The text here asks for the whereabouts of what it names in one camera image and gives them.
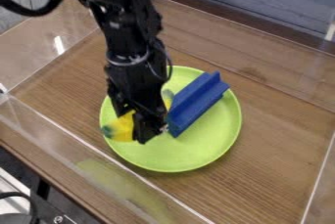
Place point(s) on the yellow toy banana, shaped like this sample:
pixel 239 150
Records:
pixel 119 129

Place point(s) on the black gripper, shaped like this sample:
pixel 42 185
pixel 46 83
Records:
pixel 134 91

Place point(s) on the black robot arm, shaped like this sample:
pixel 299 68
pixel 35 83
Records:
pixel 129 22

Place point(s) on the blue plastic block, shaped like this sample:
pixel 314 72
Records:
pixel 193 101

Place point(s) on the green round plate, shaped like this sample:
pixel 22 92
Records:
pixel 201 144

